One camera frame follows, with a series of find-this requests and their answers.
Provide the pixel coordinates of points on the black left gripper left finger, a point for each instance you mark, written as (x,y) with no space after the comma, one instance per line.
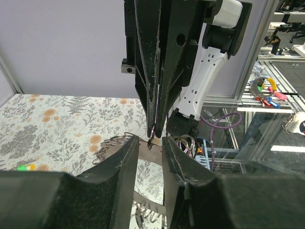
(98,198)

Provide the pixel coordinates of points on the green tagged key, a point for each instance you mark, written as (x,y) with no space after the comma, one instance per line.
(25,165)

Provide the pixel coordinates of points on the floral table mat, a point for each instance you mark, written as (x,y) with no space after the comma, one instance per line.
(72,134)

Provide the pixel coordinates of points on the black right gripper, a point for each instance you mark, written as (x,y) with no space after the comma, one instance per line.
(161,43)

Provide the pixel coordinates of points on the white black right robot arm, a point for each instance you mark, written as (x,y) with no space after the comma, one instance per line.
(219,40)

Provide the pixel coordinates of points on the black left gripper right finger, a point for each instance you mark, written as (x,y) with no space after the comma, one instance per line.
(197,198)

